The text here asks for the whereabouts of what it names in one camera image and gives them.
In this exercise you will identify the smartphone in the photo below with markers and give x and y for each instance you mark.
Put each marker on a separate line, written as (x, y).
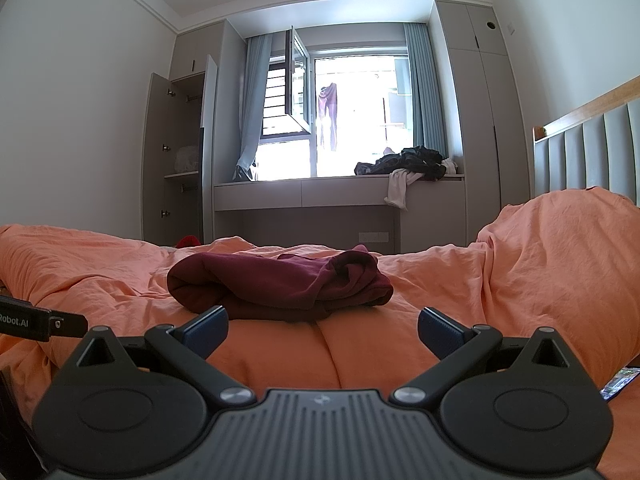
(620, 384)

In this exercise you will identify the pale pink cloth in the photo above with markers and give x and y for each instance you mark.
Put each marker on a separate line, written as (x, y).
(389, 151)

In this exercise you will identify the small dark object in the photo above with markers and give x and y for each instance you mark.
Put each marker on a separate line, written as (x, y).
(245, 172)

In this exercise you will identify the orange duvet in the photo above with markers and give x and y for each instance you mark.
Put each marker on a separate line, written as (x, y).
(525, 285)

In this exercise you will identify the maroon towel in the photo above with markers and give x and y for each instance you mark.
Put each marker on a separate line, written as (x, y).
(280, 280)

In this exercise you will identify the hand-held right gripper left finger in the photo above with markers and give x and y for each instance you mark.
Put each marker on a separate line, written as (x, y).
(205, 332)

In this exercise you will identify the beige window seat cabinet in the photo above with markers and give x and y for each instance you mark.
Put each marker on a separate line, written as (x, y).
(280, 192)

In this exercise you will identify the open beige wardrobe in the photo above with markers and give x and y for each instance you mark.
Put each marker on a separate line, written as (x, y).
(155, 160)

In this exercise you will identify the small white cloth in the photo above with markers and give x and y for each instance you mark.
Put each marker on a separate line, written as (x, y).
(450, 165)

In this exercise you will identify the window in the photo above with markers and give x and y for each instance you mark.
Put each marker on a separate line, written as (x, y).
(360, 110)

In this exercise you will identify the pile of dark clothes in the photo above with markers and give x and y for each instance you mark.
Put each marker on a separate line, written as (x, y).
(400, 162)

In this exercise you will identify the white hanging garment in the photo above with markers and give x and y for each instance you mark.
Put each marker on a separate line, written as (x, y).
(397, 190)

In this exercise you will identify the white bundle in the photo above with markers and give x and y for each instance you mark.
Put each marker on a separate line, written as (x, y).
(186, 159)

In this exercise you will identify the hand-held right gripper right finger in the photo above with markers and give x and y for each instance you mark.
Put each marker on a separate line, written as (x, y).
(440, 331)

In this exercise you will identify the red fluffy object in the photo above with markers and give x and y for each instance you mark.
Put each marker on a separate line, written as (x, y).
(188, 242)

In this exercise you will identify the grey padded headboard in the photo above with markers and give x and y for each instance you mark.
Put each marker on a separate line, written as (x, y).
(590, 155)

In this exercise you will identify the tall beige wardrobe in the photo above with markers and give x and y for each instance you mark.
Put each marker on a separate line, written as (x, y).
(475, 135)

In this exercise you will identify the light blue sheer curtain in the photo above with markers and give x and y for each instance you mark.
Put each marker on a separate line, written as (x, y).
(252, 110)

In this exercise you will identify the pink hanging garment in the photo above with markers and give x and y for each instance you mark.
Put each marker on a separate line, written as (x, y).
(328, 110)

